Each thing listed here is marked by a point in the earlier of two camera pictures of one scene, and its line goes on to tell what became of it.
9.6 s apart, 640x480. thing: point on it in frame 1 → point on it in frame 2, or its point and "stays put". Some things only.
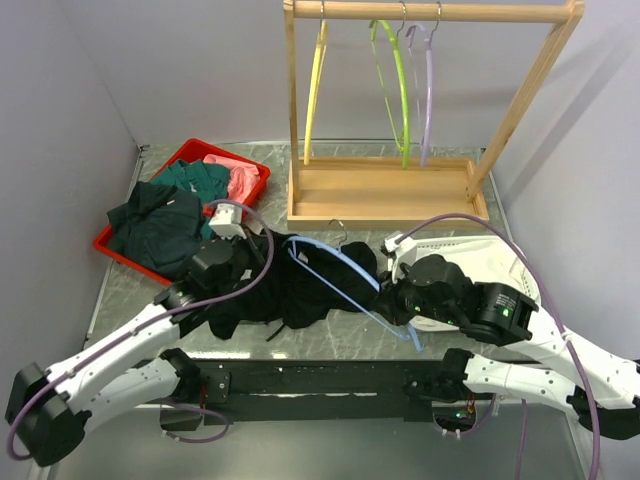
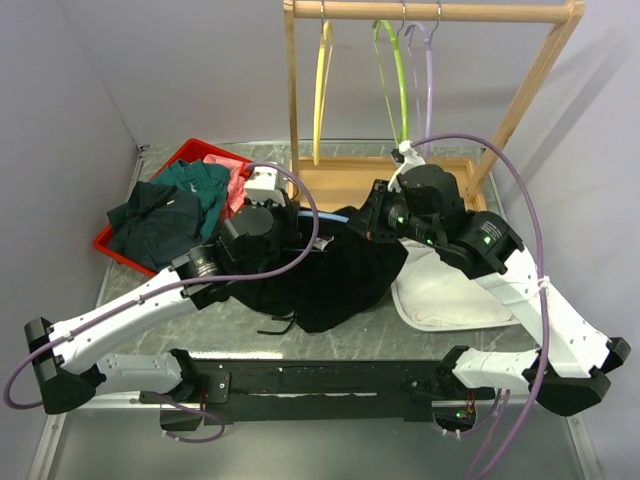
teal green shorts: (206, 180) stays put
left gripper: (256, 261) → (288, 213)
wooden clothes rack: (395, 192) stays put
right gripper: (388, 300) → (369, 219)
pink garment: (243, 177) stays put
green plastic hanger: (402, 92) stays put
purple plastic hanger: (428, 90) stays put
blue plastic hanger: (410, 335) → (328, 216)
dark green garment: (158, 225) stays put
